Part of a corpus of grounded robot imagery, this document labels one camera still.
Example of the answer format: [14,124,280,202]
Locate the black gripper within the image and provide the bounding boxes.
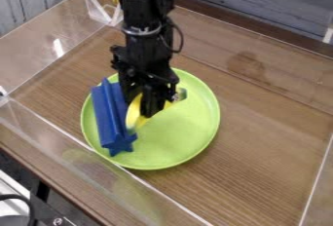
[111,45,179,118]

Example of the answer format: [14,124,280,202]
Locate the yellow toy banana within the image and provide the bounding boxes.
[125,94,174,132]

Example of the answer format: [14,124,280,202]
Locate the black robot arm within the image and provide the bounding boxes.
[111,0,182,118]

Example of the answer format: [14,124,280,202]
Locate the green round plate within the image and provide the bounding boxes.
[81,69,220,170]

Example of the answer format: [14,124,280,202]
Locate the blue plastic block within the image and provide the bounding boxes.
[91,78,138,157]

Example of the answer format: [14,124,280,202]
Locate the clear acrylic tray walls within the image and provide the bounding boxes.
[0,0,333,226]

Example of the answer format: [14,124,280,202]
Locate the black device with knob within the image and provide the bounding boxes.
[27,194,79,226]

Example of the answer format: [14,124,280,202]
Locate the black cable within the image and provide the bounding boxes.
[0,194,36,226]

